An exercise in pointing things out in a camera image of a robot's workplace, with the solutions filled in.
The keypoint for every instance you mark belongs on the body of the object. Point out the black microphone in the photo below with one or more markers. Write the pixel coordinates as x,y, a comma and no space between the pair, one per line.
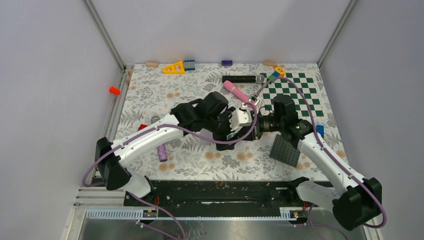
241,79

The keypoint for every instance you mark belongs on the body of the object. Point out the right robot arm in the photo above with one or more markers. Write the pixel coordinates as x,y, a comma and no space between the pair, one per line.
354,199

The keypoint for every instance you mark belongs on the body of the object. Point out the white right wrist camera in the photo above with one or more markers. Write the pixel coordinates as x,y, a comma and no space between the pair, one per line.
258,101

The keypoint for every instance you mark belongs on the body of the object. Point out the aluminium side rail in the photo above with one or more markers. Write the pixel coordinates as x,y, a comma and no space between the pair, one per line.
117,104

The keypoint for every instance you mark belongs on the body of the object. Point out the orange yellow ring toy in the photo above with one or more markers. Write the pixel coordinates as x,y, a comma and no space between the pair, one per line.
279,72

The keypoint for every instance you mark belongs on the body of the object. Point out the pink microphone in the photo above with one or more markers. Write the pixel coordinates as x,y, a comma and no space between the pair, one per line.
229,86

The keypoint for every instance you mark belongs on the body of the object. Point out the white perforated cable tray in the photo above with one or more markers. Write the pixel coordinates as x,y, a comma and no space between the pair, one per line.
152,214

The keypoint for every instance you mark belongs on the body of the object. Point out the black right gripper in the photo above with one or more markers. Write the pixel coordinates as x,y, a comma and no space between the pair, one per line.
245,130

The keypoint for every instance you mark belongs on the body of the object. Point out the grey and blue brick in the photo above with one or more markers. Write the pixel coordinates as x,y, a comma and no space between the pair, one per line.
189,65

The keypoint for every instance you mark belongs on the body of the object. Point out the light wooden block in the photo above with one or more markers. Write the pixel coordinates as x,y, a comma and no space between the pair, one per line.
151,64

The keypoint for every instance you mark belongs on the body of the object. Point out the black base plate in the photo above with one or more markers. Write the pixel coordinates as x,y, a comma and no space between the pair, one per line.
225,198

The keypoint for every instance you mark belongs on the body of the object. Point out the red plastic cylinder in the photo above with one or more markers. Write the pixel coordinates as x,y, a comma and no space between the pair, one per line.
115,91

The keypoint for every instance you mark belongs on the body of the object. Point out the purple glitter microphone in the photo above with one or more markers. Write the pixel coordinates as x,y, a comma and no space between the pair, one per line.
161,149

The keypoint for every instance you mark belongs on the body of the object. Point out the floral patterned table mat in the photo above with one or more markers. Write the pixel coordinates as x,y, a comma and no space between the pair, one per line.
152,93

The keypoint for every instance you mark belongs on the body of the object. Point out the multicolour brick stack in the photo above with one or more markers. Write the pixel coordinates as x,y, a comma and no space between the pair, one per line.
320,130

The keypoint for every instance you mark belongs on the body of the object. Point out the green blue toy brick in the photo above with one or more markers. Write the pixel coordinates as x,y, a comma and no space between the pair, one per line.
272,77

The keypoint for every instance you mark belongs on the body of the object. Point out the purple flat toy brick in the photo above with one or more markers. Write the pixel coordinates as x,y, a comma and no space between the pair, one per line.
226,62

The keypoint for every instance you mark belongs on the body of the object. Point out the green white glue stick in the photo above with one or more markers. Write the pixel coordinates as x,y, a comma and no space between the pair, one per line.
230,136

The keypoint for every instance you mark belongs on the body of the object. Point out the green white chessboard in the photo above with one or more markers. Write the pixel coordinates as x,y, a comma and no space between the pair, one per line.
298,92

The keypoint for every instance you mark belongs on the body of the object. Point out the blue red toy car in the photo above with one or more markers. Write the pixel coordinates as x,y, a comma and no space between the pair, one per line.
142,126

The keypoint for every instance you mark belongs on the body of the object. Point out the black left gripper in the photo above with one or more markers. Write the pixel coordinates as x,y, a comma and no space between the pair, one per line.
226,115

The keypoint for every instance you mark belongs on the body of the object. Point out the yellow triangle shape toy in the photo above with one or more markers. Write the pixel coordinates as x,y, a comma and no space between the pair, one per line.
175,68

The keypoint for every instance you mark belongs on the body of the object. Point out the dark grey studded baseplate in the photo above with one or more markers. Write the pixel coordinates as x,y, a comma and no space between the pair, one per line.
282,151

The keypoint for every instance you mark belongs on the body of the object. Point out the wooden block back right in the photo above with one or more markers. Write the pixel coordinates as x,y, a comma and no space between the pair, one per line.
270,64

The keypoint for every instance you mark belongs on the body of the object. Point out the wooden block by rail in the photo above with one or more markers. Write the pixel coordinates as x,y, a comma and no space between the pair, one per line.
129,76

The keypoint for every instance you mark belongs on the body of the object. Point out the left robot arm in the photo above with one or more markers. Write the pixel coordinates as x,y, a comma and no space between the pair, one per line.
114,158

